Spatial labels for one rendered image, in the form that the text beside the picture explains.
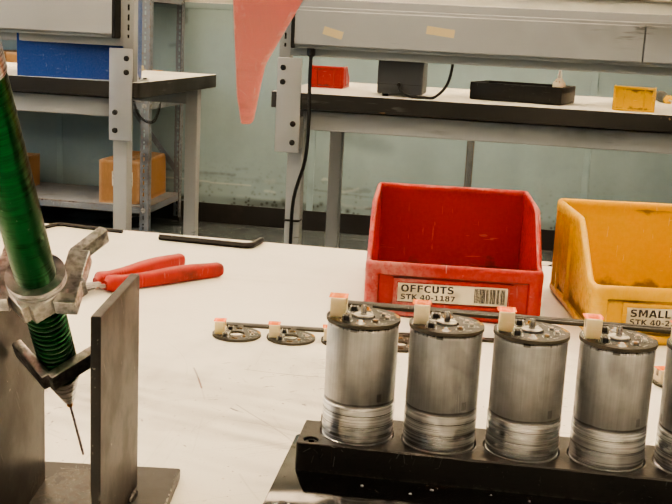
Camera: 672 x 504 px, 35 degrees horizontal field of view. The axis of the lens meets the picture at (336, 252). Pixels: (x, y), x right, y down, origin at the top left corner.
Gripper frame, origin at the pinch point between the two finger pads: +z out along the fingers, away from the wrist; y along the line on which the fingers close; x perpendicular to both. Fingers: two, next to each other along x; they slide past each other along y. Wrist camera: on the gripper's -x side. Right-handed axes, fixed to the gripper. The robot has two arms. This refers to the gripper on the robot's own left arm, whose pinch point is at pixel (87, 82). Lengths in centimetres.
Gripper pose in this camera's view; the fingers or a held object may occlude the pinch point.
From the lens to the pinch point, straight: 33.0
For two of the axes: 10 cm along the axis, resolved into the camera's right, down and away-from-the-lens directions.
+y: -10.0, -0.5, 0.1
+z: -0.3, 6.9, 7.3
